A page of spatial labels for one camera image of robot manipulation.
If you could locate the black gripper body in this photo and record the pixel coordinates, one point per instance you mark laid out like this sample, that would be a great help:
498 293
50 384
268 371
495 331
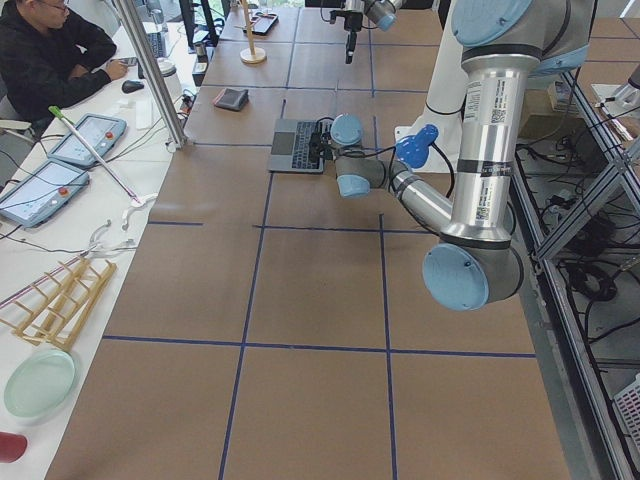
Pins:
351 25
317 153

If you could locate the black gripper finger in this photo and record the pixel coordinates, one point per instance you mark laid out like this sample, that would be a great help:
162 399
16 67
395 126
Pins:
350 47

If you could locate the grey laptop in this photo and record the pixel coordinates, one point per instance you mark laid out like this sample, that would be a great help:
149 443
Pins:
290 146

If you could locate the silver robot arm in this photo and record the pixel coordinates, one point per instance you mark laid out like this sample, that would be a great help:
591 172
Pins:
497 47
382 14

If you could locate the wine glass rack tray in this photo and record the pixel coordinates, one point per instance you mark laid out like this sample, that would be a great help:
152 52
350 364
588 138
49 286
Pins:
262 23

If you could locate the wooden mug tree stand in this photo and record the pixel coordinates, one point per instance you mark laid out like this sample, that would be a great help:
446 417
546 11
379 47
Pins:
253 54

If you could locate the folded grey cloth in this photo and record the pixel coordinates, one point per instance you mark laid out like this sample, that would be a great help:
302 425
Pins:
231 99

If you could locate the far teach pendant tablet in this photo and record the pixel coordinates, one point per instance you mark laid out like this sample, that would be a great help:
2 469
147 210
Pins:
100 131

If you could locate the teach pendant tablet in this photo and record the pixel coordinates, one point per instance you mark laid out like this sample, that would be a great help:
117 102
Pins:
43 193
100 131

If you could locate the near teach pendant tablet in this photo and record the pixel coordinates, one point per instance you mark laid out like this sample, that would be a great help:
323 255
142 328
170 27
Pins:
43 193

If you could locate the seated person in black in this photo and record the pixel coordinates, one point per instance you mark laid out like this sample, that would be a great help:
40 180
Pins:
52 56

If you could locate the wooden dish rack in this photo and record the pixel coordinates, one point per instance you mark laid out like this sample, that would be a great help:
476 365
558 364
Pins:
55 308

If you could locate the green glass plate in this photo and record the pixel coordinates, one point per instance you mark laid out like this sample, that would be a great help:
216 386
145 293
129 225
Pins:
40 384

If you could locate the white plastic basket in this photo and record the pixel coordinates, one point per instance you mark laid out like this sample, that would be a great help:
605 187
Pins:
626 402

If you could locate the red cup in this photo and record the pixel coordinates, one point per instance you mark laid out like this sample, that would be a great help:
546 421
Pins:
12 446

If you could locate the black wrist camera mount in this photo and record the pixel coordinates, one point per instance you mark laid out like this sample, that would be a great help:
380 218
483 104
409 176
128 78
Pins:
314 145
335 14

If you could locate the aluminium frame post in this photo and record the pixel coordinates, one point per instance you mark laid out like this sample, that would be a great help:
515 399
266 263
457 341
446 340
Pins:
166 91

